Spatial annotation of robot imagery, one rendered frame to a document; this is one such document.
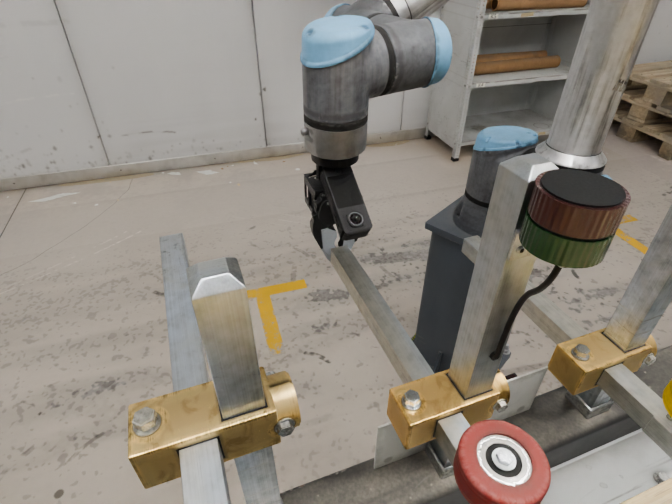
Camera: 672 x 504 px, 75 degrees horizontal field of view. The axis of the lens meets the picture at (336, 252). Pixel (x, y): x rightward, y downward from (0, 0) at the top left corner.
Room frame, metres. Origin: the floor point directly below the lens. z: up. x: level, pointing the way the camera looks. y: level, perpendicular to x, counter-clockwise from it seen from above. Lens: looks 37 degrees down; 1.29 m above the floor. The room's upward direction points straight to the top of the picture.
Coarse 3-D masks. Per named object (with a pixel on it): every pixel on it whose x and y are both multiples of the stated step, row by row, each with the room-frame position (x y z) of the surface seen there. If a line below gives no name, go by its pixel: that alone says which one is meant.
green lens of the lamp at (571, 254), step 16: (528, 224) 0.27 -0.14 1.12; (528, 240) 0.26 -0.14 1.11; (544, 240) 0.25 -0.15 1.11; (560, 240) 0.24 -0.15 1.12; (576, 240) 0.24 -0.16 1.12; (608, 240) 0.24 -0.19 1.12; (544, 256) 0.25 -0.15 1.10; (560, 256) 0.24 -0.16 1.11; (576, 256) 0.24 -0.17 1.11; (592, 256) 0.24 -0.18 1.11
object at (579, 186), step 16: (544, 176) 0.28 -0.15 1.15; (560, 176) 0.28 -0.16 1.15; (576, 176) 0.28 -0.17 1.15; (592, 176) 0.28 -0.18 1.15; (560, 192) 0.26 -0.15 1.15; (576, 192) 0.26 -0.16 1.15; (592, 192) 0.26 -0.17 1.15; (608, 192) 0.26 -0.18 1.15; (624, 192) 0.26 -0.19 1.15; (592, 240) 0.24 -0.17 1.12; (512, 256) 0.29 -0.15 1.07; (544, 288) 0.27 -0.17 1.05; (512, 320) 0.29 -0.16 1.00; (496, 352) 0.29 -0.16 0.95
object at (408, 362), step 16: (336, 256) 0.56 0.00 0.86; (352, 256) 0.56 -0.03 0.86; (352, 272) 0.52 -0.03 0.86; (352, 288) 0.50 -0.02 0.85; (368, 288) 0.49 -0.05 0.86; (368, 304) 0.45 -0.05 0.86; (384, 304) 0.45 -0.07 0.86; (368, 320) 0.44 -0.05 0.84; (384, 320) 0.42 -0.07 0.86; (384, 336) 0.39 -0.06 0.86; (400, 336) 0.39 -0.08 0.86; (400, 352) 0.36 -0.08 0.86; (416, 352) 0.36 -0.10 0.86; (400, 368) 0.35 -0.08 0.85; (416, 368) 0.34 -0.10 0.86; (448, 432) 0.26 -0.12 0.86; (448, 448) 0.25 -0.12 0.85
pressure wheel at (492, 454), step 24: (480, 432) 0.23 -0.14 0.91; (504, 432) 0.23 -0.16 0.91; (456, 456) 0.21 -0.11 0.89; (480, 456) 0.21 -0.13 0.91; (504, 456) 0.20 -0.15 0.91; (528, 456) 0.21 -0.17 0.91; (456, 480) 0.20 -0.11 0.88; (480, 480) 0.18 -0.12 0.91; (504, 480) 0.18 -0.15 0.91; (528, 480) 0.18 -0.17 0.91
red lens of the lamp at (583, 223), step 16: (544, 192) 0.26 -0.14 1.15; (528, 208) 0.27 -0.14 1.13; (544, 208) 0.26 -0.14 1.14; (560, 208) 0.25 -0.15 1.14; (576, 208) 0.24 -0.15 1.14; (592, 208) 0.24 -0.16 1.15; (608, 208) 0.24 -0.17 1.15; (624, 208) 0.24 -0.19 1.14; (544, 224) 0.25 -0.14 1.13; (560, 224) 0.24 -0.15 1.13; (576, 224) 0.24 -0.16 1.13; (592, 224) 0.24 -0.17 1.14; (608, 224) 0.24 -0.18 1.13
